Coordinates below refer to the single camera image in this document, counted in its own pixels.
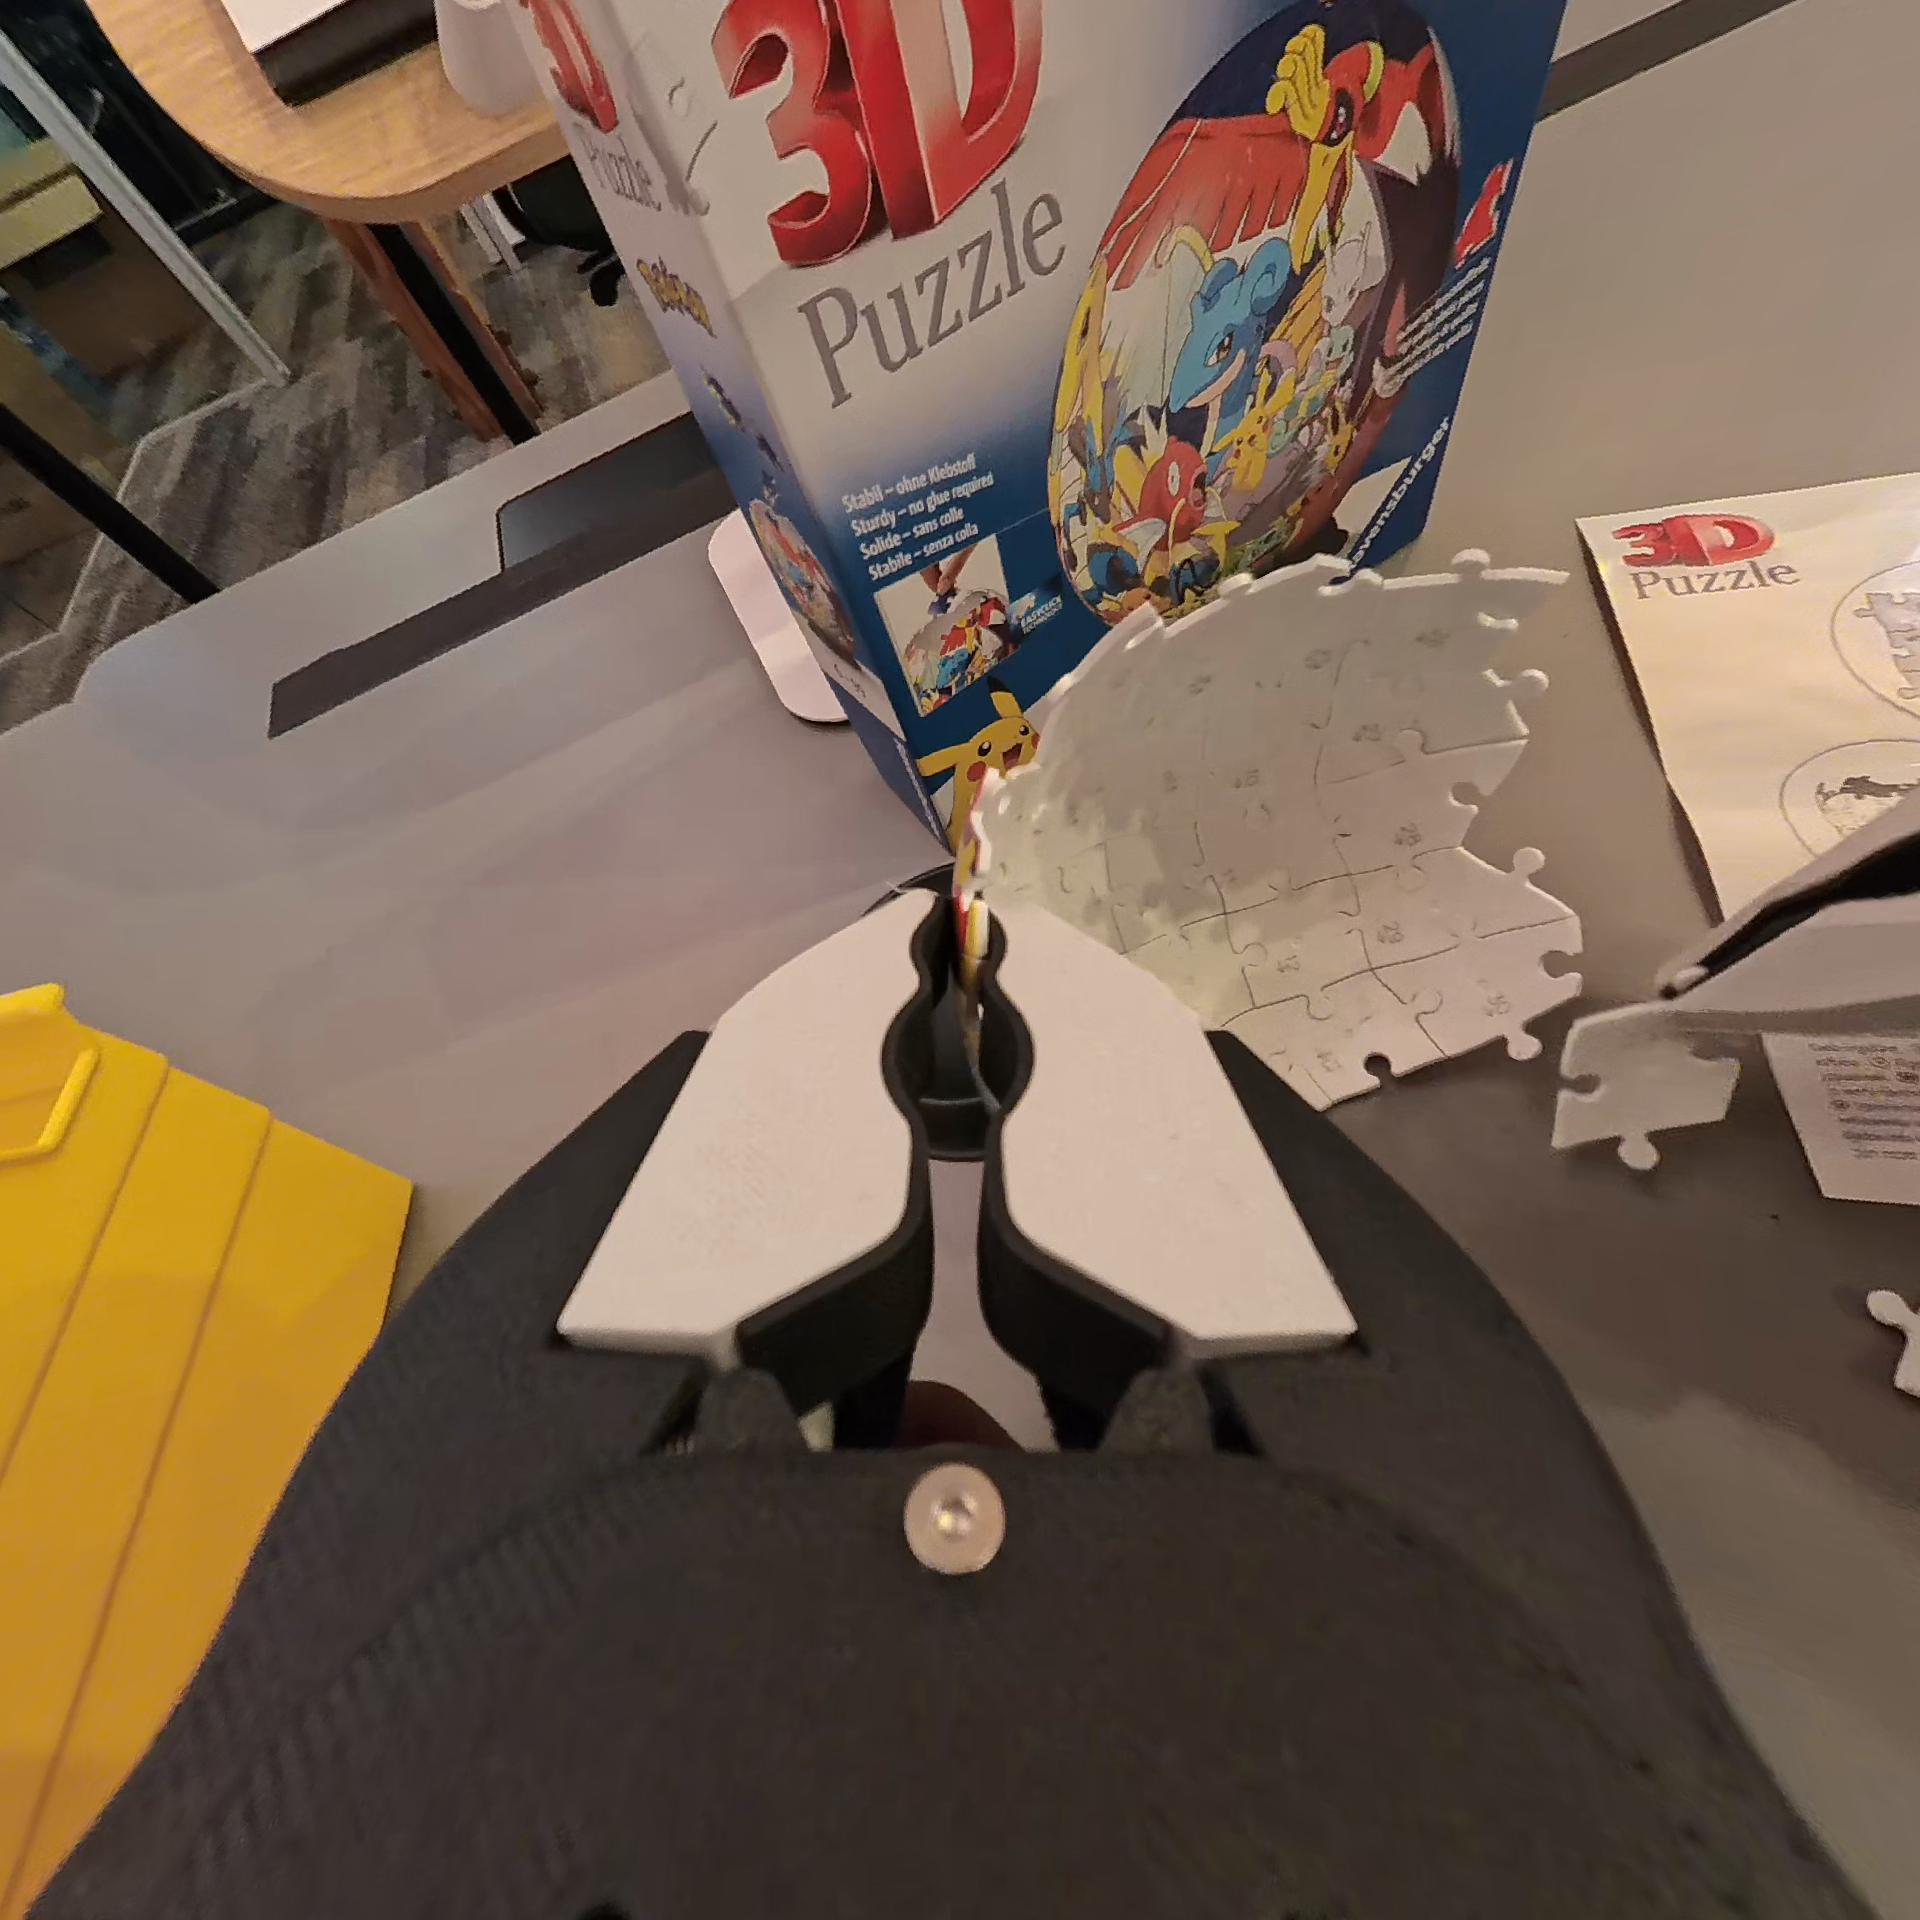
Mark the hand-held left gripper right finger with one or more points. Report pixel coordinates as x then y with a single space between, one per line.
1172 1183

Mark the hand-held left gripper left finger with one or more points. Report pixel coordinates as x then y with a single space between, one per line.
750 1183

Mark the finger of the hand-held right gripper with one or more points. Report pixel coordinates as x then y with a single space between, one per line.
1845 885
1830 983

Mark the white puzzle piece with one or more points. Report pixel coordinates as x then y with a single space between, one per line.
1899 1344
1643 1087

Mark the partly built puzzle ball shell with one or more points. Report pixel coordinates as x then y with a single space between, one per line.
1320 839

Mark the blue puzzle box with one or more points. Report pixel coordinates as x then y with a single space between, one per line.
929 449

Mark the white instruction leaflet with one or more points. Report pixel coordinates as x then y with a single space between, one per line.
1755 705

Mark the yellow plastic tray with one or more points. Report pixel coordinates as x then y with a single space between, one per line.
165 1350

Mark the glass partition panel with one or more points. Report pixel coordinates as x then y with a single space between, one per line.
104 299

